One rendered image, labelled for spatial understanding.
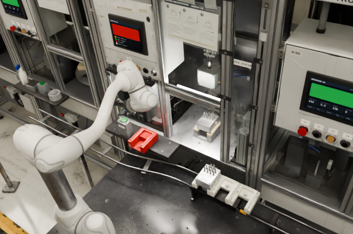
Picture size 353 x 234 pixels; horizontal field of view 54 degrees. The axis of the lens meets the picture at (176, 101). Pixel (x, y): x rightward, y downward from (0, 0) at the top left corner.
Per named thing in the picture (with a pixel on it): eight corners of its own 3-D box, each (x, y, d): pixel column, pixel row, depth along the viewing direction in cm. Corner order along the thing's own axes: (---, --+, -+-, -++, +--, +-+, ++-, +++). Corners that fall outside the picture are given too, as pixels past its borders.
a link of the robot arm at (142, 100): (148, 107, 196) (138, 87, 194) (164, 104, 184) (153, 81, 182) (134, 116, 190) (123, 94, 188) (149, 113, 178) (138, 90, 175)
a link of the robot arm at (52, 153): (81, 138, 148) (60, 126, 154) (46, 160, 135) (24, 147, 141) (85, 162, 154) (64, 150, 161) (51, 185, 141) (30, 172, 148)
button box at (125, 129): (118, 134, 235) (116, 121, 228) (126, 127, 240) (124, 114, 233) (127, 138, 231) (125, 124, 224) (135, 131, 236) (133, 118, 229)
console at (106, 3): (103, 65, 218) (87, -6, 190) (132, 45, 236) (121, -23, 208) (157, 83, 199) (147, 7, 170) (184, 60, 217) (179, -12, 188)
